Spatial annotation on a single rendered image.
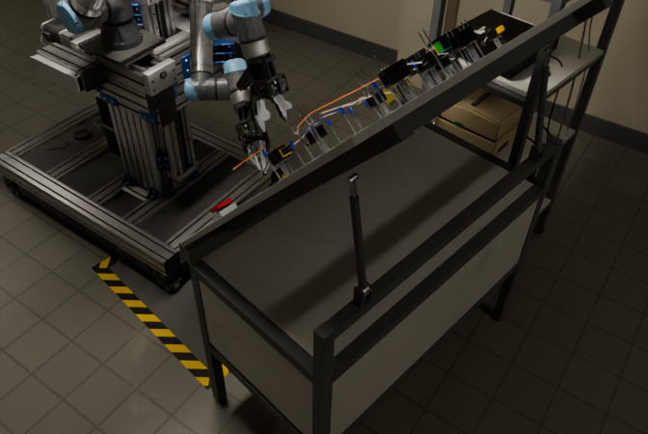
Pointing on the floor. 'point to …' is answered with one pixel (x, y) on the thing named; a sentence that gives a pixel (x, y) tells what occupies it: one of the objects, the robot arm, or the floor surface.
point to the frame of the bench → (322, 399)
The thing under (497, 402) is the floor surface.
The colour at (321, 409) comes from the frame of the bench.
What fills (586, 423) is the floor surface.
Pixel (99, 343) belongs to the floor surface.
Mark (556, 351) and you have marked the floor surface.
